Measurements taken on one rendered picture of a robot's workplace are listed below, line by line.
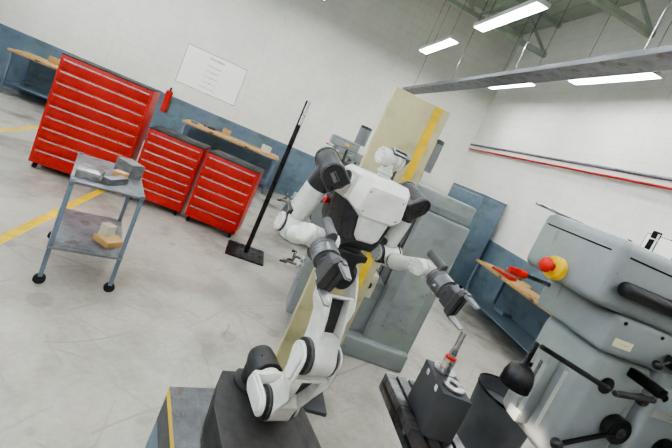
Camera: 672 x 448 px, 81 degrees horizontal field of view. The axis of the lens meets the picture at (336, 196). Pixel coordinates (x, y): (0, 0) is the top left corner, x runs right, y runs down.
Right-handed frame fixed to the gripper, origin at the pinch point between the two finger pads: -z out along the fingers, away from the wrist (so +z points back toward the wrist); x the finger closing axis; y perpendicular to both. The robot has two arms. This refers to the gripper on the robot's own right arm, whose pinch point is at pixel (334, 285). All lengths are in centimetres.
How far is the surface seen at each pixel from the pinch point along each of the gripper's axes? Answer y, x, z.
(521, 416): 50, 5, -33
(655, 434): 75, 23, -45
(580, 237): 35, 50, -18
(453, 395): 69, -22, -6
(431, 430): 68, -37, -10
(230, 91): 58, -181, 870
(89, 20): -255, -216, 933
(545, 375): 49, 17, -30
